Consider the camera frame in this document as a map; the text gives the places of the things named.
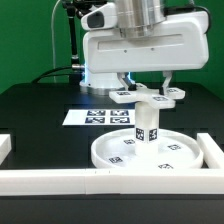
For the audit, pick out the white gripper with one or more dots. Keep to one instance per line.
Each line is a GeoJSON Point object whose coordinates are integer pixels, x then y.
{"type": "Point", "coordinates": [178, 43]}

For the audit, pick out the white cross-shaped table base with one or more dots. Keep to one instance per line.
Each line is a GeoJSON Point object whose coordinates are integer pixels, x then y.
{"type": "Point", "coordinates": [150, 96]}

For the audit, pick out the white round table top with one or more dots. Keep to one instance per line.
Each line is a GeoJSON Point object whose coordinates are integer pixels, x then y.
{"type": "Point", "coordinates": [117, 149]}

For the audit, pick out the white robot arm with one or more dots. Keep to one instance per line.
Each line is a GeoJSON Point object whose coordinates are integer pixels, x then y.
{"type": "Point", "coordinates": [126, 36]}

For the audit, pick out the white marker sheet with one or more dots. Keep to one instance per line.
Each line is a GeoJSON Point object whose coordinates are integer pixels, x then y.
{"type": "Point", "coordinates": [79, 117]}

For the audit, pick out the white U-shaped boundary fence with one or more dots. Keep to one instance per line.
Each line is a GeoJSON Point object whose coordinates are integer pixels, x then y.
{"type": "Point", "coordinates": [209, 180]}

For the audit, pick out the black camera stand pole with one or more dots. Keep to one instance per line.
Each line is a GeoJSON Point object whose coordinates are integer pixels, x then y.
{"type": "Point", "coordinates": [77, 9]}

